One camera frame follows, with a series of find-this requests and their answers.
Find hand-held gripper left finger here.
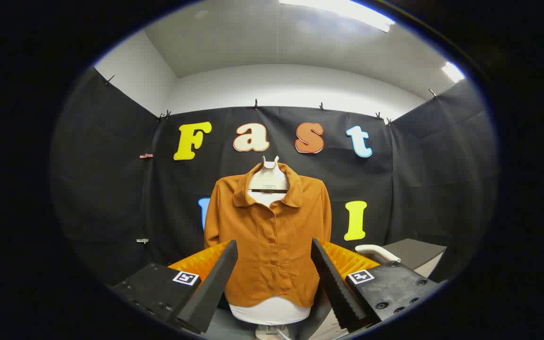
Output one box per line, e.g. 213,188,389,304
111,240,238,334

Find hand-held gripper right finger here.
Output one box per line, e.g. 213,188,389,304
311,238,442,333

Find white garment steamer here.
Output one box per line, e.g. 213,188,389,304
355,244,401,263

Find orange button-up shirt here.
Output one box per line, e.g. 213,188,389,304
204,162,332,308

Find grey drawer cabinet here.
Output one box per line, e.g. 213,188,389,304
376,238,447,279

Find white mannequin torso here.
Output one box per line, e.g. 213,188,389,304
229,156,311,340

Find black backdrop cloth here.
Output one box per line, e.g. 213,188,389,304
50,66,498,296

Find row of black clips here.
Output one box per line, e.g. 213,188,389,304
104,75,438,126

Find small ceiling light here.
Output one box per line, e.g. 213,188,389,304
442,61,465,83

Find long ceiling light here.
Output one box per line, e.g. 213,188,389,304
279,0,395,33

